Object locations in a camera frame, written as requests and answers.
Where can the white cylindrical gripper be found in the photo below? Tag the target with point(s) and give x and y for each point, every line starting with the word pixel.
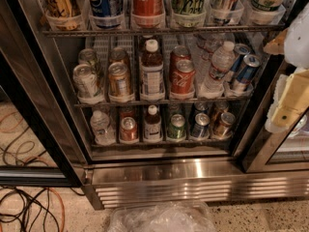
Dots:
pixel 298 43

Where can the clear water bottle bottom shelf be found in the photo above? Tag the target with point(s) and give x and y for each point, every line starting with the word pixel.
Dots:
pixel 102 128

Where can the clear water bottle shelf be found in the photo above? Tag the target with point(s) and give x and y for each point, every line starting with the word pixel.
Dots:
pixel 102 128
pixel 221 62

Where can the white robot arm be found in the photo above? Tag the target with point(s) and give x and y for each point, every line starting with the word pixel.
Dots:
pixel 296 44

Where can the clear water bottle middle shelf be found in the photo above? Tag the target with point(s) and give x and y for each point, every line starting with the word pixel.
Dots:
pixel 221 62

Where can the gold soda can bottom shelf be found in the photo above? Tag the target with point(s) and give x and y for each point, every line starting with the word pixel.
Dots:
pixel 222 128

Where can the right glass fridge door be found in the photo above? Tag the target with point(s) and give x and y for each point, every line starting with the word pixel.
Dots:
pixel 258 150

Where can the glass fridge door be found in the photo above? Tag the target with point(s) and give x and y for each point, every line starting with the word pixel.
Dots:
pixel 27 81
pixel 258 150

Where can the blue soda can bottom shelf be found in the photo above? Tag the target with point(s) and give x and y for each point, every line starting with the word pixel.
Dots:
pixel 199 127

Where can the brown tea bottle middle shelf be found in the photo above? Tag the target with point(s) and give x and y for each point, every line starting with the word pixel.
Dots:
pixel 152 69

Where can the brown tea bottle shelf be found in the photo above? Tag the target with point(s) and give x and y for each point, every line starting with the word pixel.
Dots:
pixel 152 69
pixel 152 124

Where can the green soda can bottom shelf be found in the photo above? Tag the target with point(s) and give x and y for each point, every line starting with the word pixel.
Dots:
pixel 176 127

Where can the red coca-cola can top shelf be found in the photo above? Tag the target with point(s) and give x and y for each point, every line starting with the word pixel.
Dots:
pixel 147 0

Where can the brown tea bottle bottom shelf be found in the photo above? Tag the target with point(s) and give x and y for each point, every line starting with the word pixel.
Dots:
pixel 152 124

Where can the stainless fridge bottom grille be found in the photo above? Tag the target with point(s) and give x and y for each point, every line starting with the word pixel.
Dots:
pixel 115 185

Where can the orange can middle shelf rear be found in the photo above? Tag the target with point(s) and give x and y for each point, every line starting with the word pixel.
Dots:
pixel 118 54

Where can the orange can shelf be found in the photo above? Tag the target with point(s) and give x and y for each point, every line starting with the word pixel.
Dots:
pixel 118 54
pixel 119 80

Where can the orange can middle shelf front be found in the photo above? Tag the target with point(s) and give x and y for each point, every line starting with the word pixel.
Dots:
pixel 119 80

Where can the red soda can bottom shelf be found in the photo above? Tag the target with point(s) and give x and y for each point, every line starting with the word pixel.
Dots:
pixel 128 129

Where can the blue pepsi can top shelf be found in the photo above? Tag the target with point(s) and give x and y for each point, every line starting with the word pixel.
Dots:
pixel 105 0

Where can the silver can middle shelf rear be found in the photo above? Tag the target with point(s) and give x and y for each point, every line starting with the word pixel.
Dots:
pixel 88 56

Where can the silver can shelf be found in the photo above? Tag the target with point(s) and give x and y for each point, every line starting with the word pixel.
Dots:
pixel 86 81
pixel 88 56

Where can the silver can middle shelf front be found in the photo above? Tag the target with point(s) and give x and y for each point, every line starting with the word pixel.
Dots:
pixel 86 81

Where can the yellow can top shelf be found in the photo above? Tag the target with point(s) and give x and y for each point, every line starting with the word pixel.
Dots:
pixel 63 8

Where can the left glass fridge door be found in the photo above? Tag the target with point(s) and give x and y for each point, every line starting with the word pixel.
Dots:
pixel 27 81

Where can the blue energy can front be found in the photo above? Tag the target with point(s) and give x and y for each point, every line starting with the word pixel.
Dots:
pixel 248 67

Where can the blue energy can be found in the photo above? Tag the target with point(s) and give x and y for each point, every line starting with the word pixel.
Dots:
pixel 248 67
pixel 240 50

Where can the blue energy can rear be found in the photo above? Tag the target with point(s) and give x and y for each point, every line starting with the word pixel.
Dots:
pixel 240 50

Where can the red coca-cola can rear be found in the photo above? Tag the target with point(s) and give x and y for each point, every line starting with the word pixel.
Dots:
pixel 178 53

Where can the red coca-cola can front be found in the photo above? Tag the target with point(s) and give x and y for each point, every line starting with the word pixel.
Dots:
pixel 183 77

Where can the clear plastic bag on floor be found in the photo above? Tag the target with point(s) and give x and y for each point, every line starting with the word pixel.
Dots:
pixel 179 216

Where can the top wire shelf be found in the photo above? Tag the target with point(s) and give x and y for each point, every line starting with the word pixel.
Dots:
pixel 163 31

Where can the wire shelf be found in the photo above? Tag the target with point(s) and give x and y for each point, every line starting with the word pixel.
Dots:
pixel 163 31
pixel 137 103
pixel 162 143

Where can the middle wire shelf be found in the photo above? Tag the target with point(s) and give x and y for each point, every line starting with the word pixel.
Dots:
pixel 137 103

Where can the bottom wire shelf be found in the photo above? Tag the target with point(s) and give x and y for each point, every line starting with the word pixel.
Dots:
pixel 162 143

